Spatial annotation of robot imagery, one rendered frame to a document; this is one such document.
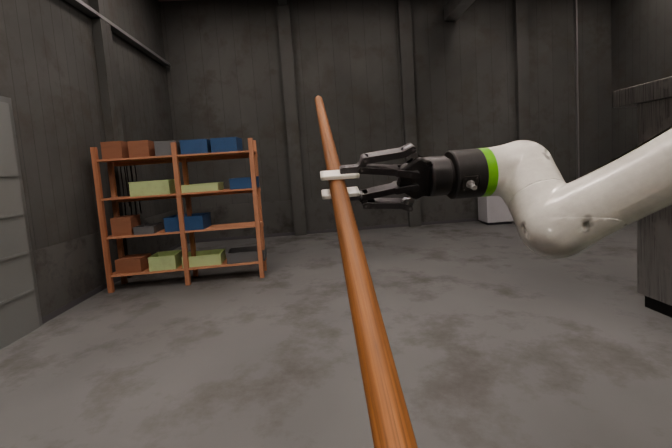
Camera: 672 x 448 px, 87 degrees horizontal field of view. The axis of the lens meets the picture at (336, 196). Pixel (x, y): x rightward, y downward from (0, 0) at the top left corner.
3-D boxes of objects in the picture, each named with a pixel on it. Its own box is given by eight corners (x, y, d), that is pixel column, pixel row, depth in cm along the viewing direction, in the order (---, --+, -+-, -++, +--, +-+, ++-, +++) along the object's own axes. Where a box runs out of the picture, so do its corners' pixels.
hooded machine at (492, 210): (502, 220, 918) (500, 169, 907) (515, 223, 859) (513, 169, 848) (477, 222, 915) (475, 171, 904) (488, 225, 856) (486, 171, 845)
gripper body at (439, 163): (457, 160, 62) (404, 165, 61) (452, 204, 65) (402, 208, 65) (441, 147, 68) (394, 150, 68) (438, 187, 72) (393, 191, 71)
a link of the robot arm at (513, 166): (524, 166, 76) (547, 125, 67) (553, 213, 68) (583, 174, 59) (460, 171, 75) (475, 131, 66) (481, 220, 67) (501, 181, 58)
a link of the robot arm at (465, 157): (462, 183, 74) (467, 140, 70) (489, 209, 63) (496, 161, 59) (434, 185, 74) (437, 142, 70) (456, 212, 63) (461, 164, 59)
